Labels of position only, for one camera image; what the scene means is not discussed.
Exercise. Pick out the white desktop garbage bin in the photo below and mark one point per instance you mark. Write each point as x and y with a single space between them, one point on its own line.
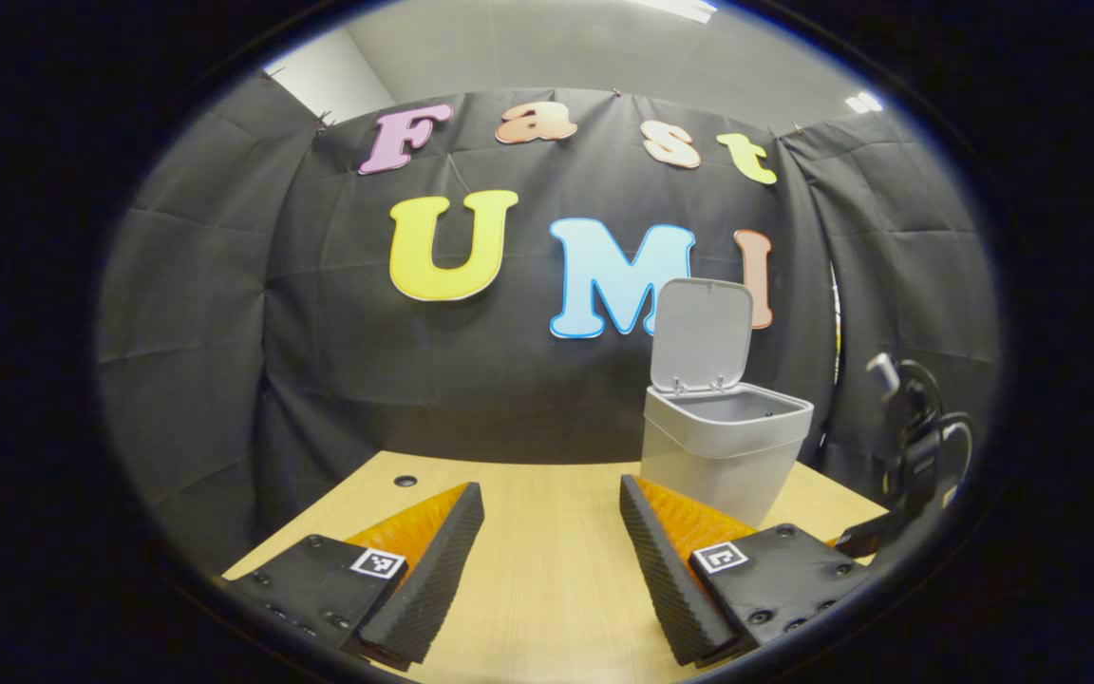
708 456

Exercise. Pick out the wooden desktop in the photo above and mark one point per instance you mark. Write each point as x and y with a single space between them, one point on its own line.
547 570

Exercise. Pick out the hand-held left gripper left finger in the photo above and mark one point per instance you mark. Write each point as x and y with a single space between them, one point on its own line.
433 579

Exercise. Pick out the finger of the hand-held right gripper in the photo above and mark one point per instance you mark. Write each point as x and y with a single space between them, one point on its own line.
865 539

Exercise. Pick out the small ceiling light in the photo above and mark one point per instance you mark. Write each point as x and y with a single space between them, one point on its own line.
863 102

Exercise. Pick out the black backdrop cloth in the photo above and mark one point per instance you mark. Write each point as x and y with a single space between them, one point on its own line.
224 332

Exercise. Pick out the ceiling light panel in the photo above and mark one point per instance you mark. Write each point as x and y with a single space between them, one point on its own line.
675 9

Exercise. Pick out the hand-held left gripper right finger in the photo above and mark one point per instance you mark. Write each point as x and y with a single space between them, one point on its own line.
666 589

